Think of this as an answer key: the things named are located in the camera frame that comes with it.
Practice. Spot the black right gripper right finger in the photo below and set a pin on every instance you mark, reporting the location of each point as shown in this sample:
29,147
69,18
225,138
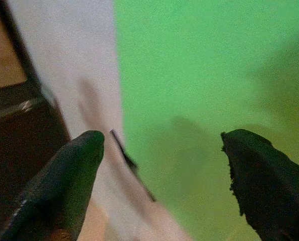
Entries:
267,180

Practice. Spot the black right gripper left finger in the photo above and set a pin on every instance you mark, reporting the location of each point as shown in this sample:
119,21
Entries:
61,180

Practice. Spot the dark brown wooden furniture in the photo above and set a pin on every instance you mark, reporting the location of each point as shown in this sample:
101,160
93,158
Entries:
21,130

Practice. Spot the thin black wall hook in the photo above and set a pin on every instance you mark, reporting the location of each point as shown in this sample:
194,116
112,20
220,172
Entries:
129,160

